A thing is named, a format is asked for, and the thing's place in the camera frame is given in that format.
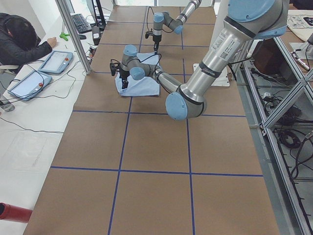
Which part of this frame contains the near blue teach pendant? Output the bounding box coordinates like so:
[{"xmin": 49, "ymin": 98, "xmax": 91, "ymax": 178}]
[{"xmin": 8, "ymin": 70, "xmax": 52, "ymax": 101}]

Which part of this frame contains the black computer mouse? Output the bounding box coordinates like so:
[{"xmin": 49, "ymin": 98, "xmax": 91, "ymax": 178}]
[{"xmin": 78, "ymin": 34, "xmax": 87, "ymax": 40}]

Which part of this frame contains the black braided cable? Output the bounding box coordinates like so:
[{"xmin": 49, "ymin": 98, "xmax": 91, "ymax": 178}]
[
  {"xmin": 145, "ymin": 6, "xmax": 157, "ymax": 32},
  {"xmin": 111, "ymin": 52, "xmax": 164, "ymax": 84}
]

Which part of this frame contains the blue teach pendant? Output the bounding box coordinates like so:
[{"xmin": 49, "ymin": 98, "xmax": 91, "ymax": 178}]
[
  {"xmin": 38, "ymin": 50, "xmax": 73, "ymax": 74},
  {"xmin": 8, "ymin": 70, "xmax": 52, "ymax": 101}
]

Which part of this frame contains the person in black jacket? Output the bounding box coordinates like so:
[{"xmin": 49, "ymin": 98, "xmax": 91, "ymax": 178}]
[{"xmin": 0, "ymin": 13, "xmax": 57, "ymax": 73}]

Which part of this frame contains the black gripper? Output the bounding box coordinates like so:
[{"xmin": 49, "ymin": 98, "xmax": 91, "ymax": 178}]
[
  {"xmin": 110, "ymin": 59, "xmax": 130, "ymax": 89},
  {"xmin": 145, "ymin": 30, "xmax": 162, "ymax": 54}
]

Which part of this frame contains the green plastic object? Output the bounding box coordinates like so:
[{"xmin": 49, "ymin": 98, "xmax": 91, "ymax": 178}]
[{"xmin": 59, "ymin": 32, "xmax": 69, "ymax": 41}]

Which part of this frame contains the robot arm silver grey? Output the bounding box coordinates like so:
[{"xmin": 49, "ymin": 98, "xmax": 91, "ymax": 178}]
[
  {"xmin": 110, "ymin": 0, "xmax": 289, "ymax": 120},
  {"xmin": 145, "ymin": 0, "xmax": 201, "ymax": 54}
]

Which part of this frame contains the far blue teach pendant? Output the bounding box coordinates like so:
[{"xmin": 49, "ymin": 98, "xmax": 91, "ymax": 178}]
[{"xmin": 38, "ymin": 50, "xmax": 73, "ymax": 74}]

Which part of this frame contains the red cylinder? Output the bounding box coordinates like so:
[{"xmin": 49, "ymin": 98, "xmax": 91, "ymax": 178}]
[{"xmin": 0, "ymin": 203, "xmax": 33, "ymax": 223}]

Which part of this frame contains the black braided right cable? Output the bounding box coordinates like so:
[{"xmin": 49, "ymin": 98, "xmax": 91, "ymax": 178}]
[{"xmin": 145, "ymin": 6, "xmax": 157, "ymax": 32}]

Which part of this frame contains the light blue t-shirt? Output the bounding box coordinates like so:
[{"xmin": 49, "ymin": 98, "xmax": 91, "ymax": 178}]
[{"xmin": 115, "ymin": 52, "xmax": 160, "ymax": 96}]

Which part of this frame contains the black braided left cable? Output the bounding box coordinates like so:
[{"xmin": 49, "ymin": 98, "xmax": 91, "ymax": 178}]
[{"xmin": 111, "ymin": 52, "xmax": 164, "ymax": 84}]

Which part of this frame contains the aluminium frame post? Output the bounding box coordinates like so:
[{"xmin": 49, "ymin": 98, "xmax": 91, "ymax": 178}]
[{"xmin": 55, "ymin": 0, "xmax": 91, "ymax": 75}]

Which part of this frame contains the aluminium frame rack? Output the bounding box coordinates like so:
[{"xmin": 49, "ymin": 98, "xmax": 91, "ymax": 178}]
[{"xmin": 236, "ymin": 32, "xmax": 313, "ymax": 235}]

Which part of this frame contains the black keyboard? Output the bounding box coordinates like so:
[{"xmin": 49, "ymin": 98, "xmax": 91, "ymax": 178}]
[{"xmin": 71, "ymin": 14, "xmax": 92, "ymax": 34}]

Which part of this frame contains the black power adapter labelled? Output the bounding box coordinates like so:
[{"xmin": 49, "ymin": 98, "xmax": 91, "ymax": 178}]
[{"xmin": 91, "ymin": 26, "xmax": 101, "ymax": 46}]

